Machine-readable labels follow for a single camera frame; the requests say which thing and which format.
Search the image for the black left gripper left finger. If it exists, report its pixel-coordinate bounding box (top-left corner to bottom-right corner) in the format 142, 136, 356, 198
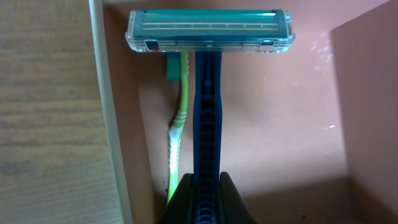
156, 173, 193, 224

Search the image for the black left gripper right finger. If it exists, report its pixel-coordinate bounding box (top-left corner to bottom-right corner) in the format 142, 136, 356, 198
218, 172, 257, 224

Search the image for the green white toothbrush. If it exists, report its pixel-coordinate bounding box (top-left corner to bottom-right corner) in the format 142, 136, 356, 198
167, 52, 189, 203

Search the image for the blue disposable razor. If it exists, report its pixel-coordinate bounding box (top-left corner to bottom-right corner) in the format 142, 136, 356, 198
125, 9, 295, 223

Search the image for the white box with pink interior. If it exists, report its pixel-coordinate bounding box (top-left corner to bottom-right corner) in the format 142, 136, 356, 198
89, 1, 397, 223

